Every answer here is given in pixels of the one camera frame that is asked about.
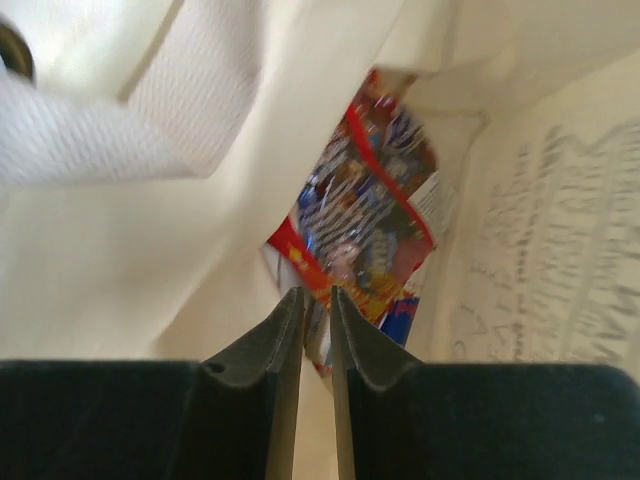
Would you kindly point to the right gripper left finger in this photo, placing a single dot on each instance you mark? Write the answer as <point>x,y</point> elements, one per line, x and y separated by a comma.
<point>232,416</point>

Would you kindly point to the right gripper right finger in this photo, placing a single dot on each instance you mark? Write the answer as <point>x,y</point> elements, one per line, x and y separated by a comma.
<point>400,418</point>

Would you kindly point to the red snack bag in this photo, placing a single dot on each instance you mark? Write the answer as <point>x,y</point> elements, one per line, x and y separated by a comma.
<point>367,218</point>

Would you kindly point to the beige canvas tote bag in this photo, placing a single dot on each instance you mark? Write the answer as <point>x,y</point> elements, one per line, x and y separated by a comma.
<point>149,150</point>

